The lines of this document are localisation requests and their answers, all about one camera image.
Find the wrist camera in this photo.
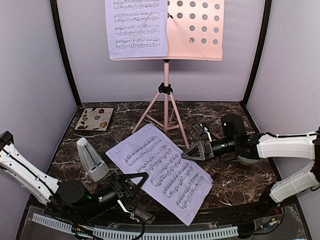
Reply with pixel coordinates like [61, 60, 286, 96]
[192, 123, 213, 142]
[117, 200, 155, 225]

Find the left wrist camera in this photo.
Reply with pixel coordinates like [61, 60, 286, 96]
[117, 200, 155, 225]

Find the green ceramic bowl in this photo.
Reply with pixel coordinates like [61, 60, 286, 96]
[237, 155, 258, 166]

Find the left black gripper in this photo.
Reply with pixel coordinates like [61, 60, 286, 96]
[80, 173, 150, 224]

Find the sheet music page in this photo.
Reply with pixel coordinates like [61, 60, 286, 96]
[105, 123, 213, 226]
[104, 0, 169, 60]

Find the pink music stand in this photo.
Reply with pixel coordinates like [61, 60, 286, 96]
[109, 0, 224, 151]

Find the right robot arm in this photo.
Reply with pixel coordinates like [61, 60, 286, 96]
[181, 113, 320, 217]

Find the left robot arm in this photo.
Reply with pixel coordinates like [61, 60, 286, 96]
[0, 131, 149, 219]

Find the black front rail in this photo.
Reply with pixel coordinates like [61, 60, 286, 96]
[29, 193, 298, 228]

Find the black frame post right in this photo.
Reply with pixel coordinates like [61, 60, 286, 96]
[240, 0, 273, 108]

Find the floral square plate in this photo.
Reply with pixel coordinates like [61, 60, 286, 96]
[74, 107, 114, 132]

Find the white slotted cable duct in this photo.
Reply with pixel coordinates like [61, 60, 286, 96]
[31, 213, 239, 240]

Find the white metronome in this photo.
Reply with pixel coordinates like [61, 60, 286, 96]
[76, 137, 110, 182]

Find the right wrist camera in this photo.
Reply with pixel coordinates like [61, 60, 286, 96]
[192, 123, 213, 142]

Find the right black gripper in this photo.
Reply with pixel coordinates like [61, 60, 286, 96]
[182, 136, 238, 162]

